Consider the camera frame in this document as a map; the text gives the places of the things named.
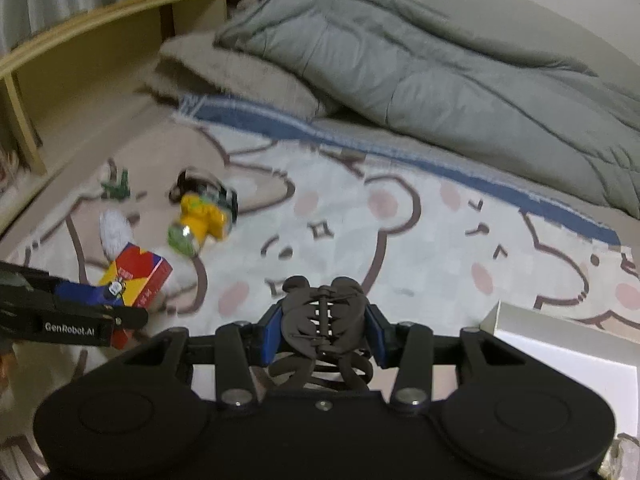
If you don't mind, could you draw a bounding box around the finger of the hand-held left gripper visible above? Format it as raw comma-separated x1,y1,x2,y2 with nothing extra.
0,260,117,307
107,306,149,333

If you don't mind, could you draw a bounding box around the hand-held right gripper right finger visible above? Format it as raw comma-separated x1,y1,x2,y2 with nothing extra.
367,304,528,408

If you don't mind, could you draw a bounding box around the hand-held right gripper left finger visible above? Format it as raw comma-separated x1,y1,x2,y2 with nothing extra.
120,305,285,408

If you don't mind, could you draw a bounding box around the red and blue card box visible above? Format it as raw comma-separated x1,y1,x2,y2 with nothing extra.
97,242,174,350

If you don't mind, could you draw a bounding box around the black hair claw clip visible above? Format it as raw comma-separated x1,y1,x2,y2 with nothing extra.
267,275,376,393

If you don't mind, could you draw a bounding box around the white fluffy puff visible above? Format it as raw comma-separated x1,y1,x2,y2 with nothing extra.
98,209,137,262

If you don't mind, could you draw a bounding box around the green plastic clips bundle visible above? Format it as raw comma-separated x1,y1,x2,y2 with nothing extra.
100,159,134,202

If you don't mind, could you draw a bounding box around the yellow headlamp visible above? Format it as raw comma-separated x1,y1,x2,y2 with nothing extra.
167,166,241,257

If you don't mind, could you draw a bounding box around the white cardboard box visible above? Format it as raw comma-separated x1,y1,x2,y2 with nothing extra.
482,301,640,443

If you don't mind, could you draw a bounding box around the clear bag of rubber bands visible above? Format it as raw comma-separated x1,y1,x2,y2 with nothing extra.
601,434,640,480

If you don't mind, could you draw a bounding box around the bear printed blanket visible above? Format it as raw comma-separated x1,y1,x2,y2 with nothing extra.
0,92,640,480

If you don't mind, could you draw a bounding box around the wooden bedside shelf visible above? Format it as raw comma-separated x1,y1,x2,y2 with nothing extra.
0,0,262,177

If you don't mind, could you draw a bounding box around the beige fleece pillow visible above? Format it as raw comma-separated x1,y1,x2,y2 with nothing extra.
142,32,342,122

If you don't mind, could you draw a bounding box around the grey duvet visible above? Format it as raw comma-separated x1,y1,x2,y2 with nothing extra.
215,0,640,221

